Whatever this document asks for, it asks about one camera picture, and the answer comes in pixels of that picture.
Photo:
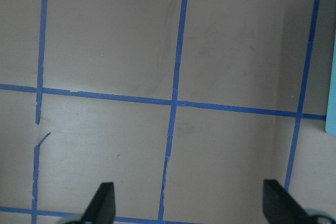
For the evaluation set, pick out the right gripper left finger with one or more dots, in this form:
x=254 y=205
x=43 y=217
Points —
x=102 y=206

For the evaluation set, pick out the light blue storage box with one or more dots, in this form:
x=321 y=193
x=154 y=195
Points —
x=330 y=116

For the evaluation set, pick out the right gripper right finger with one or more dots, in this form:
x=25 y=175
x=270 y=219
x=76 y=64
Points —
x=279 y=206

